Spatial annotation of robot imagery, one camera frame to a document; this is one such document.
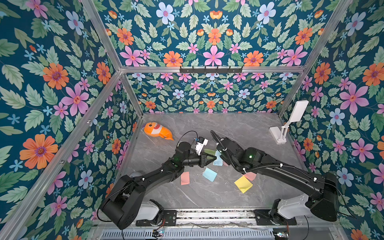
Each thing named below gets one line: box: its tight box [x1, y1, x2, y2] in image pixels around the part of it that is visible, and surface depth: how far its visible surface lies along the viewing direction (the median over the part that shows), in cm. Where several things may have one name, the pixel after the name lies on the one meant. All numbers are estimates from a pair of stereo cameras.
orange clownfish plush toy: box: [144, 121, 174, 141], surface depth 103 cm
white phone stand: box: [269, 100, 309, 145], surface depth 98 cm
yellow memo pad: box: [234, 175, 254, 194], surface depth 86 cm
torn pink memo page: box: [180, 171, 190, 186], surface depth 88 cm
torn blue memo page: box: [202, 167, 218, 182], surface depth 91 cm
